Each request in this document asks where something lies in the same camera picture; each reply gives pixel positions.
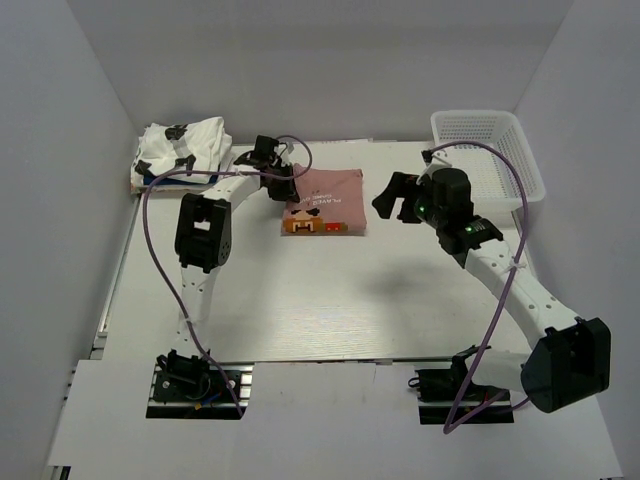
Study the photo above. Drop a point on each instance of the pink t shirt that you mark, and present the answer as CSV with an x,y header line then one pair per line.
x,y
330,204

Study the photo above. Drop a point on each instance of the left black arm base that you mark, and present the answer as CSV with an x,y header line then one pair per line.
x,y
190,388

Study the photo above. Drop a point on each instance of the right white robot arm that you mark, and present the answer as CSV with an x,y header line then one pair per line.
x,y
570,356

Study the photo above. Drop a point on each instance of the white plastic basket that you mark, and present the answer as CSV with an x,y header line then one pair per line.
x,y
493,186

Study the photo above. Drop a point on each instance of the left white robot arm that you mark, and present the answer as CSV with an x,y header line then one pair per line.
x,y
203,239

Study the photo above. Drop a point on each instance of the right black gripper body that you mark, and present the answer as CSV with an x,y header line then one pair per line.
x,y
426,212

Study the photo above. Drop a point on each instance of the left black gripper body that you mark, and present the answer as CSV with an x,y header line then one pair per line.
x,y
281,189

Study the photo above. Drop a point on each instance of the white printed folded t shirt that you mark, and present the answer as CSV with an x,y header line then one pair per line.
x,y
194,149

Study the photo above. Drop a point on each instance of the blue folded t shirt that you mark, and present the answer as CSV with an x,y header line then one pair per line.
x,y
160,184

